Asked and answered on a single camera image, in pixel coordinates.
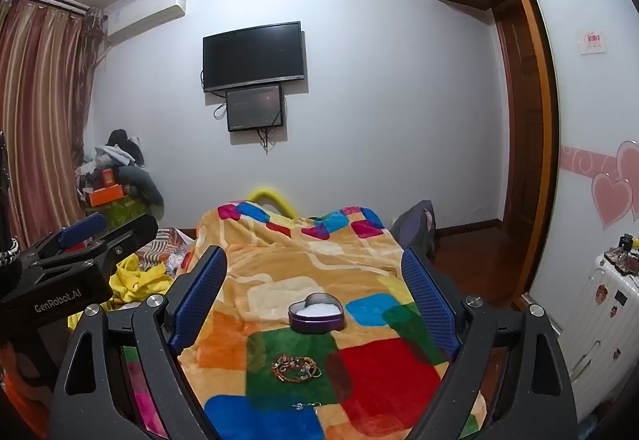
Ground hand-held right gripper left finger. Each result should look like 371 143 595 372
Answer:
47 245 229 440

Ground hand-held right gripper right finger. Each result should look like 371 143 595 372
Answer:
401 247 580 440

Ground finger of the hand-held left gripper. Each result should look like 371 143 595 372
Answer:
37 214 159 274
22 213 107 265

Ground purple heart-shaped tin box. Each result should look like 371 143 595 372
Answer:
288 293 346 335

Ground tangle of beaded bracelets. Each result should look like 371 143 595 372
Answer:
272 353 323 384

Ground green carton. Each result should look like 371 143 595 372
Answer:
84 195 151 229

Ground striped patterned cloth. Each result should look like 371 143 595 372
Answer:
142 227 199 273

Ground orange box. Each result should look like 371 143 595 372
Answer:
87 185 126 207

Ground yellow cloth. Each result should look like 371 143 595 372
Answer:
67 251 177 332

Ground grey purple backpack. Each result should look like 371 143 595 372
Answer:
390 200 438 262

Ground pile of clothes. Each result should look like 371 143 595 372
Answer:
75 129 165 207

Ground colourful patchwork fleece blanket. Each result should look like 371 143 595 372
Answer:
120 203 489 440

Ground yellow curved tube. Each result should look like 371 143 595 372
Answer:
246 187 299 217

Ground orange red cloth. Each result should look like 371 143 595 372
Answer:
0 370 52 440

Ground red striped curtain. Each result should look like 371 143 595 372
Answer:
0 0 107 243

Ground white suitcase with stickers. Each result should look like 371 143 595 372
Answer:
556 253 639 387

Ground small clutter on suitcase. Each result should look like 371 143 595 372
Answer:
601 233 639 277

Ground wooden door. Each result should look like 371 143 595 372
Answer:
493 0 546 233

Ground white wardrobe door pink hearts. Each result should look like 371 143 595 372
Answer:
508 0 639 336

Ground white paper note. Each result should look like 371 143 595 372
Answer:
581 27 611 56

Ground black monitor cables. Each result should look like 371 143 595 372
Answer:
214 101 276 154

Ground small black wall monitor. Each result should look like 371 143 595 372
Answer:
226 85 286 132

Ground black wall television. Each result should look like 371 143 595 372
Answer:
202 22 306 94

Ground white wall air conditioner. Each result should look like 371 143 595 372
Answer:
102 0 188 42

